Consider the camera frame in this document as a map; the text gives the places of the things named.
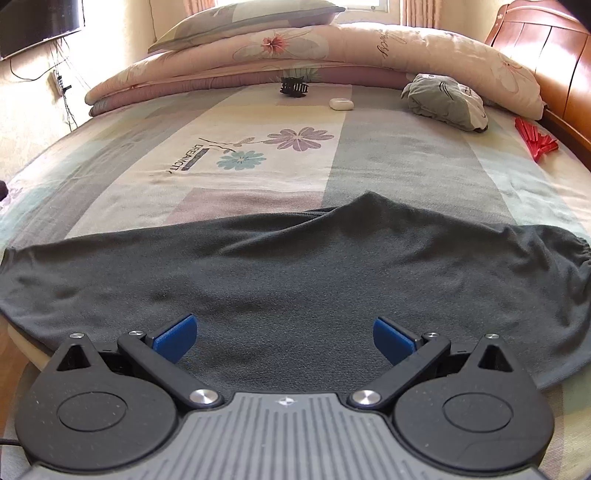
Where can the white power strip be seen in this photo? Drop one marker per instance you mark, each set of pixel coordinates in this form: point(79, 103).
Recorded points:
point(57, 83)

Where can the bed with checked sheet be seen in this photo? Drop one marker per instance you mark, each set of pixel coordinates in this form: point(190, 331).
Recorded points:
point(138, 152)

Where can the black hair claw clip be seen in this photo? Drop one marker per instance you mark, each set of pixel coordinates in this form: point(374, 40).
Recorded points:
point(293, 87)

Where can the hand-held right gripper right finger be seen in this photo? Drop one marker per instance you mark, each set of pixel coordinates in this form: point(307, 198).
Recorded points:
point(392, 341)

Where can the folded floral quilt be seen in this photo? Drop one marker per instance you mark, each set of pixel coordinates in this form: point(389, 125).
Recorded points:
point(346, 50)

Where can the white earbuds case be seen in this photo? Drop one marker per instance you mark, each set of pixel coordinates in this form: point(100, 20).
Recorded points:
point(340, 105)

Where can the dark grey pants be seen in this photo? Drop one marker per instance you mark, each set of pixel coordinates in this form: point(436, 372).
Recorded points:
point(300, 267)

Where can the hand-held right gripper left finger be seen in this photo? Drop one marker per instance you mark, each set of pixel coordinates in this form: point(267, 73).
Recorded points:
point(175, 339)

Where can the dark furry item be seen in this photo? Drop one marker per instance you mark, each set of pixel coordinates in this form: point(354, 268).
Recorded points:
point(3, 190)

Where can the pink checked curtain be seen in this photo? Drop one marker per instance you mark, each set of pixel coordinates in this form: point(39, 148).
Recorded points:
point(198, 7)
point(418, 11)

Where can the floral grey pillow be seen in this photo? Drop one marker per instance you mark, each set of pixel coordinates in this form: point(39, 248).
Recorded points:
point(249, 21)

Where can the bright window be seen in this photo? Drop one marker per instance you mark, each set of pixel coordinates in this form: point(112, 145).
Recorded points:
point(300, 3)

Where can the wooden headboard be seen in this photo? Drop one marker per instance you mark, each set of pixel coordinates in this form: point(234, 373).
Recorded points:
point(549, 50)

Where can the red folding fan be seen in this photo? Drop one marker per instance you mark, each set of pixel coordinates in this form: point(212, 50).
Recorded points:
point(535, 138)

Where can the grey cat-print cushion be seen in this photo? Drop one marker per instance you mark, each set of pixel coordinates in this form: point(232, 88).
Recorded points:
point(443, 104)

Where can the black wall television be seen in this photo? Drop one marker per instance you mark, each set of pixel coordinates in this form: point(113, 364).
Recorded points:
point(37, 23)

